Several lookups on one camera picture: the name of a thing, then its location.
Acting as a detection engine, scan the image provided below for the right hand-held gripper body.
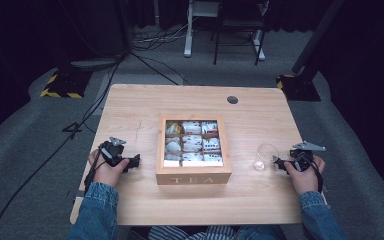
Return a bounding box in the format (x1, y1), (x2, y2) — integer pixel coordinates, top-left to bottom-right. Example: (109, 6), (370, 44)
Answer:
(289, 141), (327, 173)

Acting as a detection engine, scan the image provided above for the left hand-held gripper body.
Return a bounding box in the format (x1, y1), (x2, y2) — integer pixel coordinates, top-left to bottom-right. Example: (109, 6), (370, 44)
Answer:
(99, 136), (133, 168)

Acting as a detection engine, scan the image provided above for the clear glass cup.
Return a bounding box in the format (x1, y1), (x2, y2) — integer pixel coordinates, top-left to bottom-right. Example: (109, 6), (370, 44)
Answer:
(252, 143), (280, 173)

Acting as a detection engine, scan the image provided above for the wooden tea box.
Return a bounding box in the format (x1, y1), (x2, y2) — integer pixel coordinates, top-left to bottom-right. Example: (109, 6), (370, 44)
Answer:
(155, 114), (233, 186)

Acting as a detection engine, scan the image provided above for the person's left hand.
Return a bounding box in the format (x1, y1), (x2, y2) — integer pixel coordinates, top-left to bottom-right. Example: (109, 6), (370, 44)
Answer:
(88, 148), (130, 188)

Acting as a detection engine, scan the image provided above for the person's right hand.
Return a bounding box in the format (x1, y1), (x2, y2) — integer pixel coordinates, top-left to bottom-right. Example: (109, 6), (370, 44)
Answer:
(283, 155), (326, 196)

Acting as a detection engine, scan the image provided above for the group of wrapped tea bags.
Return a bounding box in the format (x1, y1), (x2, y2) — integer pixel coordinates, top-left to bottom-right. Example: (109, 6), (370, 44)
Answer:
(164, 120), (224, 168)

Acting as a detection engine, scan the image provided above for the black yellow striped stand base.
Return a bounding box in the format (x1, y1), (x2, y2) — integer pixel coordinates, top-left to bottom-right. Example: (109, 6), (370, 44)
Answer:
(276, 73), (322, 102)
(40, 67), (93, 100)

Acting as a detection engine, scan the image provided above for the person's denim lap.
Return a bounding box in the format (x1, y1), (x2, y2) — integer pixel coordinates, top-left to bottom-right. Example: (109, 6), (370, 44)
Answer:
(234, 224), (283, 240)

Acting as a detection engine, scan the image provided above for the person's striped shirt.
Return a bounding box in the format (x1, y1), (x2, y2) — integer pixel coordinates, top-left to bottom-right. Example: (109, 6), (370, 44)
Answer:
(146, 224), (238, 240)

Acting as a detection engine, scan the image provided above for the grey flat stand base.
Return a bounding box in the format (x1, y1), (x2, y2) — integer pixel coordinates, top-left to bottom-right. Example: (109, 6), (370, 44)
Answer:
(69, 57), (125, 70)

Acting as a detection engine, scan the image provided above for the black slanted stand pole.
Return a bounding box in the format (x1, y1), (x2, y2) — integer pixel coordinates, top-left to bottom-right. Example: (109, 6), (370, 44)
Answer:
(291, 0), (346, 76)

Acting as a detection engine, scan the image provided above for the black metal chair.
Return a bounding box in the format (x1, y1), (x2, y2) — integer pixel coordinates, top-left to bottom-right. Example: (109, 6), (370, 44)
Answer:
(212, 0), (270, 66)

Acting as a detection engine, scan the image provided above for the right hand-held gripper cable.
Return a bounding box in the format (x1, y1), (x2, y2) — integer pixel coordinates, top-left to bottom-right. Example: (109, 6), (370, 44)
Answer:
(304, 153), (325, 194)

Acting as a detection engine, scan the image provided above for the hand-held gripper cable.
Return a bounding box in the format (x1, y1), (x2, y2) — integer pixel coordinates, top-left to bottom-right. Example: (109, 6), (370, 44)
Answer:
(83, 151), (109, 196)
(304, 153), (325, 194)

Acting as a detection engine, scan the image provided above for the left hand-held gripper cable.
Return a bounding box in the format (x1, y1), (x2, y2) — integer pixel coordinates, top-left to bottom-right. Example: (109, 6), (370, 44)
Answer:
(83, 151), (109, 196)

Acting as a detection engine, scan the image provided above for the long black floor cable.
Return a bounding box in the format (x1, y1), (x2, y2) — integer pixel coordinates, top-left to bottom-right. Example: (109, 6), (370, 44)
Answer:
(0, 59), (123, 240)

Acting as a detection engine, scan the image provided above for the bundle of floor cables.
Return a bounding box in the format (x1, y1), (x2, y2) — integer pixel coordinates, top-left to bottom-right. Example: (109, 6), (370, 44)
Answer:
(131, 23), (190, 52)

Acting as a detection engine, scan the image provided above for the white desk frame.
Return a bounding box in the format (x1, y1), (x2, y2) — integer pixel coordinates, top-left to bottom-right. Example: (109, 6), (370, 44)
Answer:
(183, 0), (267, 62)

